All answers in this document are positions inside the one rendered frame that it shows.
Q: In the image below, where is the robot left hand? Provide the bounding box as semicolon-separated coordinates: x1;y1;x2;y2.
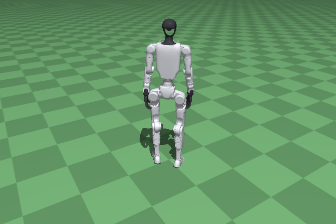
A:
143;89;152;109

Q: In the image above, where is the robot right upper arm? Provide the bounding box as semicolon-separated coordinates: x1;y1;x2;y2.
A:
180;45;192;75

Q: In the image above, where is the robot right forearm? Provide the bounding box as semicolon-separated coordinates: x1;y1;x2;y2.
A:
185;67;194;93

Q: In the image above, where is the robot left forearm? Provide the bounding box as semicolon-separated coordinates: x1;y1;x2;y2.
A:
143;66;152;93

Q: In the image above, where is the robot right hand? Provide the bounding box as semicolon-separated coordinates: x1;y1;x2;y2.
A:
186;90;194;109

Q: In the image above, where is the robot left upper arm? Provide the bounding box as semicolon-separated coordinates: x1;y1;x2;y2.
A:
146;44;157;73

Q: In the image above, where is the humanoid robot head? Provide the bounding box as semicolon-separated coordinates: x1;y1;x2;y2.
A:
161;19;176;45

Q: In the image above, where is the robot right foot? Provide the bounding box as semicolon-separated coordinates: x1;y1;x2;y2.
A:
174;157;184;167

